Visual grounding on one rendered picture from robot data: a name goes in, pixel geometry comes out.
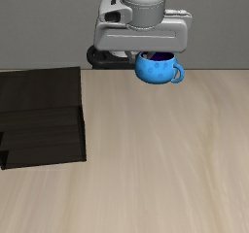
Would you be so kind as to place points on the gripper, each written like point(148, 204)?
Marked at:
point(142, 36)

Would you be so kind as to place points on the blue mug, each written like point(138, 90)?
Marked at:
point(155, 70)

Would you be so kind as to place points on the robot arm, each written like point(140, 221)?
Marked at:
point(142, 4)

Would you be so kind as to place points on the dark wooden shelf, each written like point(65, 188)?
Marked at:
point(39, 117)

